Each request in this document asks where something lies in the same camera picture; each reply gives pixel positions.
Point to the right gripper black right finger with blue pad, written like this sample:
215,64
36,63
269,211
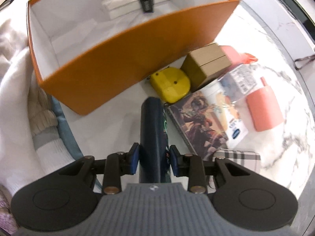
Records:
197,170

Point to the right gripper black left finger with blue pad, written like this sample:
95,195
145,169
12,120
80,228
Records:
112,168

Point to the dark shampoo bottle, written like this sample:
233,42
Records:
154,154

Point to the illustrated tin card case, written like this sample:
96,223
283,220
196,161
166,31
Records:
200,128

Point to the plaid glasses case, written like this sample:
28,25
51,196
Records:
248,159

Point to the white wet wipes pack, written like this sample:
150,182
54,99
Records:
228,116

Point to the yellow tape measure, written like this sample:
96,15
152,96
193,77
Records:
171,84

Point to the pink soap dispenser set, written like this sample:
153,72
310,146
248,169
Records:
262,103

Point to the brown cardboard box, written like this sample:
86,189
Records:
205,64

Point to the clear plastic box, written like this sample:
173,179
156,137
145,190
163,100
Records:
239,82

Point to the white long box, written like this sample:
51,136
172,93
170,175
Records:
117,8

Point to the white cloth blanket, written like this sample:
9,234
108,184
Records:
35,137

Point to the orange storage box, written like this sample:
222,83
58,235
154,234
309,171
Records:
83,58

